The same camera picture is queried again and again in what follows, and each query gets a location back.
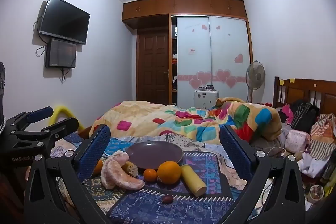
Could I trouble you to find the pink bag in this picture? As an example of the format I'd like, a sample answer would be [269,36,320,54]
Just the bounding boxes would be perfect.
[285,130,310,153]

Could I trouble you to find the white crumpled paper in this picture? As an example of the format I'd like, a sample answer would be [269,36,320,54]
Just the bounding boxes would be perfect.
[299,152,331,178]

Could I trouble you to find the purple plate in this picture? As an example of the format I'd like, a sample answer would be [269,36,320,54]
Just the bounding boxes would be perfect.
[125,141,184,170]

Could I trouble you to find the round clear container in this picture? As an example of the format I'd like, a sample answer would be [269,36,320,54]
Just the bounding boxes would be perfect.
[308,183,326,201]

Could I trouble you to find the black bag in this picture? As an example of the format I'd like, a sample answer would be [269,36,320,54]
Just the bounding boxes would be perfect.
[291,100,319,132]

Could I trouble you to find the blue patterned bed sheet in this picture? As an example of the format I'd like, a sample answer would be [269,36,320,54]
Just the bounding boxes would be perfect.
[50,132,252,224]

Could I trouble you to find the small tangerine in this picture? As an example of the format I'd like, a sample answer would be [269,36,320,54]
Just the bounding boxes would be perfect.
[143,168,158,182]

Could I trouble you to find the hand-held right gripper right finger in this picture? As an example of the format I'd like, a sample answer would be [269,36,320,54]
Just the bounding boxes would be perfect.
[220,125,306,224]

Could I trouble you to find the yellow foam tube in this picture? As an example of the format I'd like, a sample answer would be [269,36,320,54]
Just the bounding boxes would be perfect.
[50,105,84,131]

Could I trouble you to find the standing fan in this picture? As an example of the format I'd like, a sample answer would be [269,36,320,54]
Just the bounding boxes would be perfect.
[245,60,265,104]

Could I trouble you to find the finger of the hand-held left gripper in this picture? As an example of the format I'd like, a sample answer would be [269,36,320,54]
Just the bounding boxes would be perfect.
[5,106,54,132]
[12,118,79,153]

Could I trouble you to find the wooden headboard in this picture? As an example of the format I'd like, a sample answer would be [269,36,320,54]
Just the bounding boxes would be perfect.
[273,76,336,117]

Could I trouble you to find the small black wall monitor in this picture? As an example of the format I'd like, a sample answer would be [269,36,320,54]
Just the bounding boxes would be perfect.
[45,38,77,69]

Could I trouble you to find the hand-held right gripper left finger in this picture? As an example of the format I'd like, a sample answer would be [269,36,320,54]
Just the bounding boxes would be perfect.
[24,124,116,224]

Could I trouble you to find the striped bag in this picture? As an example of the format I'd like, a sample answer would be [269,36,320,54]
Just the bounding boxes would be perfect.
[302,113,336,161]

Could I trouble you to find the brown wooden door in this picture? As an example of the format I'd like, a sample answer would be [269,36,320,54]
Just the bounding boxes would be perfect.
[136,28,170,105]

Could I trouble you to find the white box appliance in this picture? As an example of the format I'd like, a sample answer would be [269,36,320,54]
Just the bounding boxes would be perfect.
[194,90,219,109]

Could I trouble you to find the colourful patchwork blanket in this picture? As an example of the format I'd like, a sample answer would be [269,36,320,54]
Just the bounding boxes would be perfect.
[89,97,282,146]

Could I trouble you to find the sliding wardrobe with heart stickers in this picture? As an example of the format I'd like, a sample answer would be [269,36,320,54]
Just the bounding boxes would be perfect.
[169,14,253,107]

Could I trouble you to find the wall-mounted black television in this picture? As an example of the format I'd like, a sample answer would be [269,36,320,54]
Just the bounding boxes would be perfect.
[39,0,90,45]

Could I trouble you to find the peeled sugarcane piece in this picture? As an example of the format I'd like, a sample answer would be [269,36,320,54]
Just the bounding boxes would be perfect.
[121,161,139,178]
[180,164,208,197]

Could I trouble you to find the wooden overhead cabinet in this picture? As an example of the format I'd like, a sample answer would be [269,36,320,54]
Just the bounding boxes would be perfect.
[122,0,248,29]

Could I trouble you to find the wooden bed frame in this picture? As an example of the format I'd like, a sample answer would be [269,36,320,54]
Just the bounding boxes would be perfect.
[76,126,92,139]

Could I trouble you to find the large orange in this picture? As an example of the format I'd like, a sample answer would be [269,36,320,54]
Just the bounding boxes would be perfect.
[157,161,182,185]
[92,160,104,176]

